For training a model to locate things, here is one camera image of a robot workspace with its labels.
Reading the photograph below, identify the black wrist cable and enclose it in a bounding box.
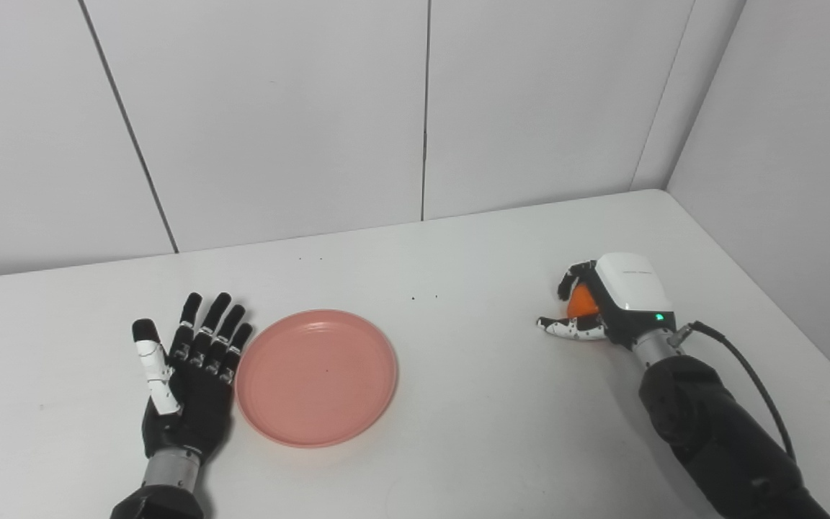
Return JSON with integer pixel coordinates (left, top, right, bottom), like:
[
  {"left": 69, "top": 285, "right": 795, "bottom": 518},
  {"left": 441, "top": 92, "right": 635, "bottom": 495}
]
[{"left": 677, "top": 321, "right": 798, "bottom": 462}]

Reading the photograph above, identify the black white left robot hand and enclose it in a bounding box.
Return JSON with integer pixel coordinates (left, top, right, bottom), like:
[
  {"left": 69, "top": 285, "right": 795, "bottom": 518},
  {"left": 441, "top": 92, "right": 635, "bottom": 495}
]
[{"left": 132, "top": 292, "right": 254, "bottom": 463}]

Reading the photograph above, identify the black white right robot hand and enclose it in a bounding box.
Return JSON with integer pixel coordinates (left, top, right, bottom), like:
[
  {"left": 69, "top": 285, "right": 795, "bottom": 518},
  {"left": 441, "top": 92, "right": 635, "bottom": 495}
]
[{"left": 537, "top": 252, "right": 677, "bottom": 350}]

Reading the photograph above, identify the orange fruit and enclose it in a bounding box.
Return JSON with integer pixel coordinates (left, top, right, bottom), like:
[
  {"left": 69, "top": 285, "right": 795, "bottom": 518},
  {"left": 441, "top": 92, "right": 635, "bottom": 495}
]
[{"left": 567, "top": 283, "right": 601, "bottom": 319}]

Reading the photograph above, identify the pink round plate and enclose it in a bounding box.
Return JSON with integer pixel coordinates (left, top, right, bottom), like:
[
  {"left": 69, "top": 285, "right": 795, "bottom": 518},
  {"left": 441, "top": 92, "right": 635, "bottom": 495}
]
[{"left": 235, "top": 309, "right": 398, "bottom": 448}]

